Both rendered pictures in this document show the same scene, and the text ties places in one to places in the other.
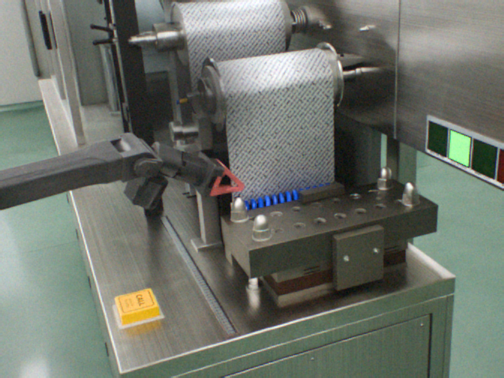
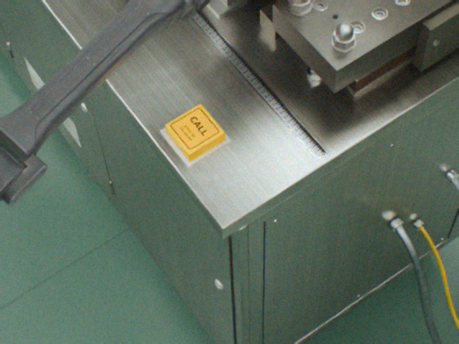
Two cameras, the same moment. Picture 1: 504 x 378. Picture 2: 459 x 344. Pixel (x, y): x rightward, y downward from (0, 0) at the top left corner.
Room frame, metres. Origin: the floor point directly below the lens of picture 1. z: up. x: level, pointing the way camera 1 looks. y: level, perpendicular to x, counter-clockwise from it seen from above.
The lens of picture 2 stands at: (0.14, 0.39, 2.27)
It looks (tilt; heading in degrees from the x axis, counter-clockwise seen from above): 59 degrees down; 354
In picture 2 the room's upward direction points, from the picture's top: 8 degrees counter-clockwise
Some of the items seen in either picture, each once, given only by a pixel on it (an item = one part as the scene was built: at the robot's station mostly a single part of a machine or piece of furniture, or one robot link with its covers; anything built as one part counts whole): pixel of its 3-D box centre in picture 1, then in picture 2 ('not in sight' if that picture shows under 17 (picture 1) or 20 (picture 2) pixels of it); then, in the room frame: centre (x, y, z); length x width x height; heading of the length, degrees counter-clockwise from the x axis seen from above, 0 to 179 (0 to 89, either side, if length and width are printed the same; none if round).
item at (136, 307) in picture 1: (136, 306); (195, 132); (0.98, 0.24, 0.91); 0.07 x 0.07 x 0.02; 20
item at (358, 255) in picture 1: (358, 257); (446, 33); (1.02, -0.18, 0.96); 0.10 x 0.03 x 0.11; 110
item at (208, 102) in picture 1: (207, 95); not in sight; (1.21, 0.09, 1.25); 0.07 x 0.02 x 0.07; 20
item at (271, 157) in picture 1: (283, 160); not in sight; (1.20, -0.06, 1.10); 0.23 x 0.01 x 0.18; 110
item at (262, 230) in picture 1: (261, 226); (344, 33); (1.00, 0.00, 1.05); 0.04 x 0.04 x 0.04
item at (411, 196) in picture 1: (411, 192); not in sight; (1.11, -0.30, 1.05); 0.04 x 0.04 x 0.04
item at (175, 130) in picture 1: (175, 130); not in sight; (1.22, 0.16, 1.18); 0.04 x 0.02 x 0.04; 20
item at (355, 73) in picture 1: (342, 75); not in sight; (1.31, -0.20, 1.25); 0.07 x 0.04 x 0.04; 110
